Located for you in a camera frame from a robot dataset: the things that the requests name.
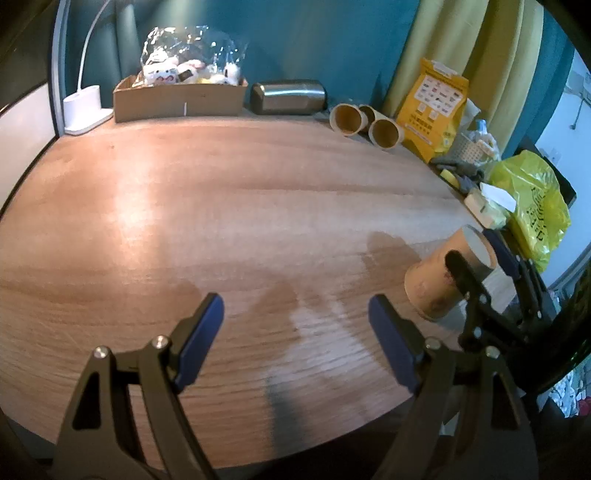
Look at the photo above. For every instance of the white plastic basket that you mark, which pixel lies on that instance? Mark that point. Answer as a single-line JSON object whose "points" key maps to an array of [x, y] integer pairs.
{"points": [[473, 150]]}

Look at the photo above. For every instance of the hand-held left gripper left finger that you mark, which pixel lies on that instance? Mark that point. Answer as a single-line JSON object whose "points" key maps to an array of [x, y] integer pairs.
{"points": [[202, 339]]}

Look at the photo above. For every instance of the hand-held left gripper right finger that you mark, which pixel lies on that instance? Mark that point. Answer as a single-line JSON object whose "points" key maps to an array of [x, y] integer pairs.
{"points": [[393, 342]]}

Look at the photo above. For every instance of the grey cloth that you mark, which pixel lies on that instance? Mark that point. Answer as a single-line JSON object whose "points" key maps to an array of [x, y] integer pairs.
{"points": [[457, 165]]}

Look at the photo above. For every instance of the yellow plastic bag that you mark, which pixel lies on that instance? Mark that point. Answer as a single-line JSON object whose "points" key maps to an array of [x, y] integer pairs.
{"points": [[535, 207]]}

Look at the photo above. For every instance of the metallic cylinder flask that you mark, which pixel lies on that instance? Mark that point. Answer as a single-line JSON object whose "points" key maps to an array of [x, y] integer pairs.
{"points": [[288, 97]]}

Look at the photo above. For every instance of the brown paper cup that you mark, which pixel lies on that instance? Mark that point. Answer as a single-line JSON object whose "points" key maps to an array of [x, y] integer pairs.
{"points": [[434, 281], [368, 113], [347, 118], [385, 134]]}

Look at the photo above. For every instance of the yellow curtain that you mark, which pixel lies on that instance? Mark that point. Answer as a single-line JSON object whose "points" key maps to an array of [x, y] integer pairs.
{"points": [[489, 60]]}

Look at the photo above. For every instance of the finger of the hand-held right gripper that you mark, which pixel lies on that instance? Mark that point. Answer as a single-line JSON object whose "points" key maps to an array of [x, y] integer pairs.
{"points": [[503, 254], [461, 272]]}

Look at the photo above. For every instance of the yellow sponge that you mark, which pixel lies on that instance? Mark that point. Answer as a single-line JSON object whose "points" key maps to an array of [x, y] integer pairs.
{"points": [[450, 177]]}

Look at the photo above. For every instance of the clear bag of plush toys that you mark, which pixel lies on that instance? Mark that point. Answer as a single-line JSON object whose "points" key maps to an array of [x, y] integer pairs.
{"points": [[189, 55]]}

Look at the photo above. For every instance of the yellow printed package bag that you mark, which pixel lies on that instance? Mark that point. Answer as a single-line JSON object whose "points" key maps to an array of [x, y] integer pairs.
{"points": [[431, 110]]}

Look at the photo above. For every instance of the cardboard box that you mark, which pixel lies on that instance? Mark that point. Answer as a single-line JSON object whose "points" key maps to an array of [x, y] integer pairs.
{"points": [[178, 102]]}

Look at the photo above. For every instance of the white desk lamp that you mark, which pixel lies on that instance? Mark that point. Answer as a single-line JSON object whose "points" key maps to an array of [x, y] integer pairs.
{"points": [[83, 108]]}

